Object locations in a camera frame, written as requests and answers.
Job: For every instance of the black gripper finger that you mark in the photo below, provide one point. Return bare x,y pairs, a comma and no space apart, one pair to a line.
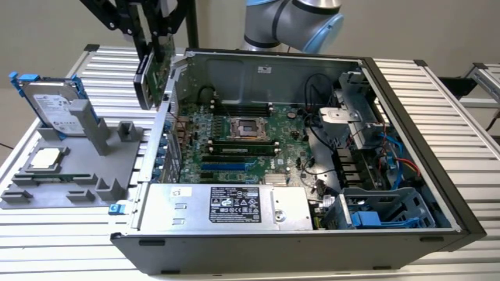
118,20
174,20

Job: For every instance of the Nvidia Quadro graphics card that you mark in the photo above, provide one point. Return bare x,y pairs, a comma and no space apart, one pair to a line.
164,79

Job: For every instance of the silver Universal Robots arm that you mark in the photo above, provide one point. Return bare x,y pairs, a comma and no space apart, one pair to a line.
274,23

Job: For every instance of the black stand pole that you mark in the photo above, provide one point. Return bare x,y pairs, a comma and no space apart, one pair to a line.
192,32

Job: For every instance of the hard disk in blue carrier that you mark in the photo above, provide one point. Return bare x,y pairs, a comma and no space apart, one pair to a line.
51,108

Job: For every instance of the CPU socket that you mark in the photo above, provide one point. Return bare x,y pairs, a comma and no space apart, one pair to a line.
248,128

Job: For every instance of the round coin cell battery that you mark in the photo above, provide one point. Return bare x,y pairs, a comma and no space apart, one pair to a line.
291,114

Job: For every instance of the installed RAM stick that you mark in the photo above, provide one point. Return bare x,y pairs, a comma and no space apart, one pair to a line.
238,150

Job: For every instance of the black expansion slot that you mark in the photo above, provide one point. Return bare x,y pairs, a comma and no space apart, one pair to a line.
227,159

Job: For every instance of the grey parts rack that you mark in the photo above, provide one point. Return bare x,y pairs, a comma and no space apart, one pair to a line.
78,164

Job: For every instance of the green Dell motherboard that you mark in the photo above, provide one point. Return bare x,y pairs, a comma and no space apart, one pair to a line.
288,140

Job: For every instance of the silver CPU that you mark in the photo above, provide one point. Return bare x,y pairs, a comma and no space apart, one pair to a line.
46,159

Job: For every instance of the blue expansion slot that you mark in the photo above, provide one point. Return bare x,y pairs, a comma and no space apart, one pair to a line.
224,166

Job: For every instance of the grey metal drive cage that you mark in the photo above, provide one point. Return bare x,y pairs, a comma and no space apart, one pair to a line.
354,96

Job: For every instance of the silver chipset heatsink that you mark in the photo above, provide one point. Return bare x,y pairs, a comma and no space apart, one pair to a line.
276,179

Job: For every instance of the blue case latch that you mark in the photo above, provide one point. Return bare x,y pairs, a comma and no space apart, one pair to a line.
114,209

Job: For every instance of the silver power supply unit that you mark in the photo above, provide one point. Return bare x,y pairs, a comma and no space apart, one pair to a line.
195,213

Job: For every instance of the grey disk bay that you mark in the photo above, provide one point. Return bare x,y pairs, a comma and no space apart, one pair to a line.
391,196

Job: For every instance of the open grey PC case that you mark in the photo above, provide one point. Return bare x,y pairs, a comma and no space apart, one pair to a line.
274,251

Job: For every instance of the empty blue disk carrier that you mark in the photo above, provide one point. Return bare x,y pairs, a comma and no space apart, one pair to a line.
366,219

